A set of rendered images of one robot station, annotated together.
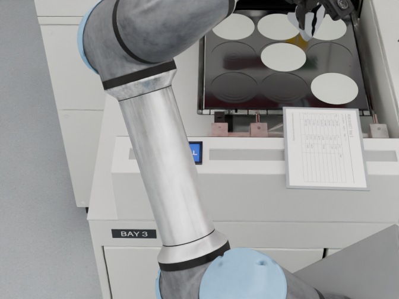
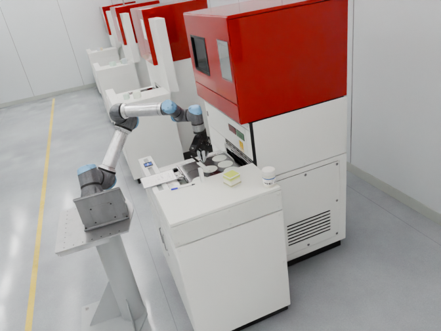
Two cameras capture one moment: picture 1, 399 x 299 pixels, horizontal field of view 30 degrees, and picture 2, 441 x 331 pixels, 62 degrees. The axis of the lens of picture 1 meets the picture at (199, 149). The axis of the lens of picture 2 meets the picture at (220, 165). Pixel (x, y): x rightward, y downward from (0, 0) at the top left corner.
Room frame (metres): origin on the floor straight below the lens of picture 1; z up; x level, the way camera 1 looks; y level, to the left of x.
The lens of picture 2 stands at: (0.68, -2.23, 1.99)
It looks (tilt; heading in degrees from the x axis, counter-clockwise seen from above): 27 degrees down; 71
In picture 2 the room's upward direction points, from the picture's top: 9 degrees counter-clockwise
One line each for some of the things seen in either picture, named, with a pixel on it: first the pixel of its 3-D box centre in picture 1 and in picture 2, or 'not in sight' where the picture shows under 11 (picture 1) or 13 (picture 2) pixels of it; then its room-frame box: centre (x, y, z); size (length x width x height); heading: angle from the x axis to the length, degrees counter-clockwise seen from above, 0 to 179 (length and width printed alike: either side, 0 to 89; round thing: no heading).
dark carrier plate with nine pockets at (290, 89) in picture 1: (281, 56); (210, 169); (1.31, -0.19, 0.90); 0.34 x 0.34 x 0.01; 88
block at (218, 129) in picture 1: (219, 140); not in sight; (1.05, -0.04, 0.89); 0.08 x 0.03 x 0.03; 178
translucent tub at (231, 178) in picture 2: not in sight; (231, 178); (1.30, -0.57, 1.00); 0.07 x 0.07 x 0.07; 13
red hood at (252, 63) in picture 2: not in sight; (260, 52); (1.85, -0.01, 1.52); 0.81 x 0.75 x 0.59; 88
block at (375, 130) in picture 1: (379, 142); not in sight; (1.04, -0.36, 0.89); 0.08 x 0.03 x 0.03; 178
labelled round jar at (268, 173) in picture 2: not in sight; (268, 176); (1.47, -0.70, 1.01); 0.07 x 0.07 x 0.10
